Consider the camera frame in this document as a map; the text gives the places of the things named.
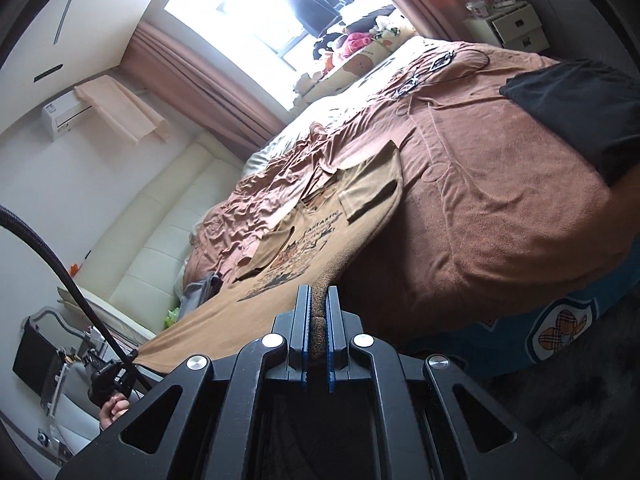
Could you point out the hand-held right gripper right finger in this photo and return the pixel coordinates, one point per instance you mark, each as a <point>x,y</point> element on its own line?
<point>334,330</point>

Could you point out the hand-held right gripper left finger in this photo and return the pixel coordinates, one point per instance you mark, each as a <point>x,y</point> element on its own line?
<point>302,330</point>

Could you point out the brown printed t-shirt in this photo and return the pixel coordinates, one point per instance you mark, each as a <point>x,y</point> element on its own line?
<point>215,320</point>

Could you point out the grey folded clothes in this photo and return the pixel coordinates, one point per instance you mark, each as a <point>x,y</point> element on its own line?
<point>200,295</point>

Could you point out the black folded clothes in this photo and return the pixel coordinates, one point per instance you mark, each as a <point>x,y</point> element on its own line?
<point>585,105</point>

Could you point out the person's left hand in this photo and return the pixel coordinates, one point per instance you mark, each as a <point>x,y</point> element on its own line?
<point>112,410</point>

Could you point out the green small toy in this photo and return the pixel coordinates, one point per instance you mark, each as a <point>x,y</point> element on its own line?
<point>171,317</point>

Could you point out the blue printed bed sheet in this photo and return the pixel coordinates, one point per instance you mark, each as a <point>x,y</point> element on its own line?
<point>500,340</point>

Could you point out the cream padded headboard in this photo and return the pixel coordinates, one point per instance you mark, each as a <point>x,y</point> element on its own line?
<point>165,220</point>

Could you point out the brown blanket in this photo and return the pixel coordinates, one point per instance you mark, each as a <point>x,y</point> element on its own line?
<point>500,210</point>

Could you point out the white air conditioner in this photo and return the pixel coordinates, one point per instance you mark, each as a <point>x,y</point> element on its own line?
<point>62,115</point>

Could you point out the printed long cushion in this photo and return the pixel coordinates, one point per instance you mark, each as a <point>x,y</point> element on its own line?
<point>360,65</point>

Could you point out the beige cloth cover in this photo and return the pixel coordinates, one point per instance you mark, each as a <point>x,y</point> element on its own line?
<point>122,107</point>

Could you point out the pink plush toy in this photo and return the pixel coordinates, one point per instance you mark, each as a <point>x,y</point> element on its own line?
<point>356,43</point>

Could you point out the window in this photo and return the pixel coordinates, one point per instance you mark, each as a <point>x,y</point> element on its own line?
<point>240,5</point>

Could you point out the white nightstand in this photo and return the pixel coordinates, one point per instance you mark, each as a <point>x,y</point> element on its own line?
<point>510,25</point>

